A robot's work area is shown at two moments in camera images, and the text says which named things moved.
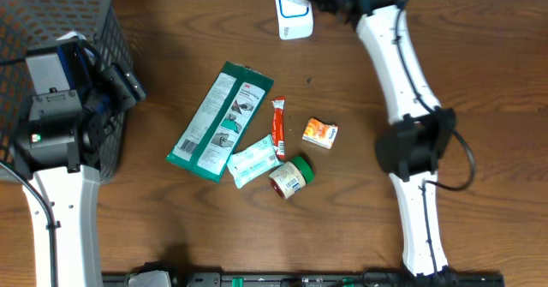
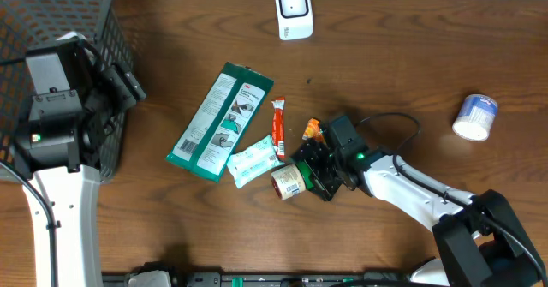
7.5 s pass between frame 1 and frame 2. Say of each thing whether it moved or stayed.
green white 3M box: stayed
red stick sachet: stayed
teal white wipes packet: stayed
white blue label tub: moved
